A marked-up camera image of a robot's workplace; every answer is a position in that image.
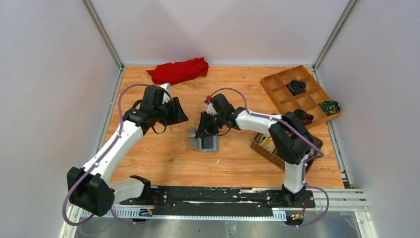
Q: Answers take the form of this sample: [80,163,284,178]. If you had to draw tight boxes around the black credit card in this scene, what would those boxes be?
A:
[202,136,215,150]

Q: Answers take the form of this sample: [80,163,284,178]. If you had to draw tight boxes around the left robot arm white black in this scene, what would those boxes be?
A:
[66,83,188,217]

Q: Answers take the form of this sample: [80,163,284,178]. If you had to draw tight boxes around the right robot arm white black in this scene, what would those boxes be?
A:
[195,94,314,205]

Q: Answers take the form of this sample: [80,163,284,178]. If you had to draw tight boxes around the cards in basket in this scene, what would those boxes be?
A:
[258,134,276,153]

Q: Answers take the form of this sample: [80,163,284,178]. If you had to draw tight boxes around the red cloth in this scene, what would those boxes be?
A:
[146,57,209,85]

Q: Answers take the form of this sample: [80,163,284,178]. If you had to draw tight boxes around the woven wicker basket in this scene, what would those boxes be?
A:
[250,133,323,174]

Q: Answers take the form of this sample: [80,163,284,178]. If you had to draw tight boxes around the wooden compartment tray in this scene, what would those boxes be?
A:
[260,65,342,128]

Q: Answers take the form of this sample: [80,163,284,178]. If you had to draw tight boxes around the black rolled belt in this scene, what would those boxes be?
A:
[286,80,307,96]

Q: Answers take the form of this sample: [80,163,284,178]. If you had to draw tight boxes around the dark brown rolled belt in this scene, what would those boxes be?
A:
[293,109,314,125]

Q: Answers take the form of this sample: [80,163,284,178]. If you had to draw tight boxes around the blue yellow rolled tie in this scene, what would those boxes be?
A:
[318,100,341,116]

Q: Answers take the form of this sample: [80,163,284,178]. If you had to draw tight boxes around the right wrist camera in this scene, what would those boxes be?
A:
[205,100,217,115]

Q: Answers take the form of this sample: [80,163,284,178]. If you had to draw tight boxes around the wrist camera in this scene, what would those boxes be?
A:
[205,100,217,115]
[160,83,171,98]

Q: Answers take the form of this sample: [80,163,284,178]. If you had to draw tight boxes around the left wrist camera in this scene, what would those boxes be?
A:
[160,83,171,98]

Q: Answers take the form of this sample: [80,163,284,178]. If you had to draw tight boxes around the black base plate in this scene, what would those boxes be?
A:
[121,186,315,217]

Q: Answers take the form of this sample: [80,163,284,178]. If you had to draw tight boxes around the aluminium frame rail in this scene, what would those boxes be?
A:
[70,184,370,221]

